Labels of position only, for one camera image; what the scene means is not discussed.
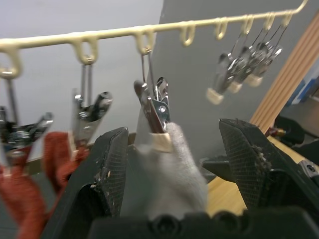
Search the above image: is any cream clip hanger bar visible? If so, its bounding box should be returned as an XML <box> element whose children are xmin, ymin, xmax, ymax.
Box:
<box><xmin>0</xmin><ymin>0</ymin><xmax>310</xmax><ymax>78</ymax></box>

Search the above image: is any silver metal bracket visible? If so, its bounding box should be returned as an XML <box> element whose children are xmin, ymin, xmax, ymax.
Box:
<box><xmin>298</xmin><ymin>159</ymin><xmax>319</xmax><ymax>179</ymax></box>

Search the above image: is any red knitted sock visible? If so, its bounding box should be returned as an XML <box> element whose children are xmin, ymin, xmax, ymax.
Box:
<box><xmin>0</xmin><ymin>146</ymin><xmax>48</xmax><ymax>239</ymax></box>
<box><xmin>43</xmin><ymin>131</ymin><xmax>91</xmax><ymax>198</ymax></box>

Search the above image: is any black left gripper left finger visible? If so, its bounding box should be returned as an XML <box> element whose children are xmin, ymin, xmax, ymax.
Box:
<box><xmin>42</xmin><ymin>126</ymin><xmax>130</xmax><ymax>239</ymax></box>

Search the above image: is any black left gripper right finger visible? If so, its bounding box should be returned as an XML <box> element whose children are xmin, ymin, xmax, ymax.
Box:
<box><xmin>218</xmin><ymin>119</ymin><xmax>319</xmax><ymax>213</ymax></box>

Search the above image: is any blue object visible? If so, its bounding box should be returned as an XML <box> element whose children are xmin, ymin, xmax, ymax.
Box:
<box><xmin>289</xmin><ymin>76</ymin><xmax>319</xmax><ymax>106</ymax></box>

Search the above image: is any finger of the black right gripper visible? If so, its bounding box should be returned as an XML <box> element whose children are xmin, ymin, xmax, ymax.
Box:
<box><xmin>201</xmin><ymin>154</ymin><xmax>231</xmax><ymax>185</ymax></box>

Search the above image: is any black rounded object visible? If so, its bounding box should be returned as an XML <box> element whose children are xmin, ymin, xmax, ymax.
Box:
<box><xmin>273</xmin><ymin>114</ymin><xmax>319</xmax><ymax>150</ymax></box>

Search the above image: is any wooden slatted panel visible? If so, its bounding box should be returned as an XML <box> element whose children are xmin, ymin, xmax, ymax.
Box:
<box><xmin>249</xmin><ymin>4</ymin><xmax>319</xmax><ymax>136</ymax></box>

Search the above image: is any metal clip with cream tips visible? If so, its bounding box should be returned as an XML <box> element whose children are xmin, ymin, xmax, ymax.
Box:
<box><xmin>206</xmin><ymin>31</ymin><xmax>251</xmax><ymax>105</ymax></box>
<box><xmin>245</xmin><ymin>23</ymin><xmax>290</xmax><ymax>88</ymax></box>
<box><xmin>227</xmin><ymin>27</ymin><xmax>274</xmax><ymax>95</ymax></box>
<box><xmin>71</xmin><ymin>62</ymin><xmax>114</xmax><ymax>155</ymax></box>
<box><xmin>133</xmin><ymin>48</ymin><xmax>174</xmax><ymax>153</ymax></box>
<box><xmin>0</xmin><ymin>74</ymin><xmax>54</xmax><ymax>175</ymax></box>

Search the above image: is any red and gold connector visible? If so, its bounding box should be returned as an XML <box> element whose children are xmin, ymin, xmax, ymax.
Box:
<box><xmin>267</xmin><ymin>127</ymin><xmax>286</xmax><ymax>137</ymax></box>

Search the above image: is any grey sock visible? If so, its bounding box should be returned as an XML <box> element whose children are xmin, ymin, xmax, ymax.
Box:
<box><xmin>121</xmin><ymin>107</ymin><xmax>209</xmax><ymax>218</ymax></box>

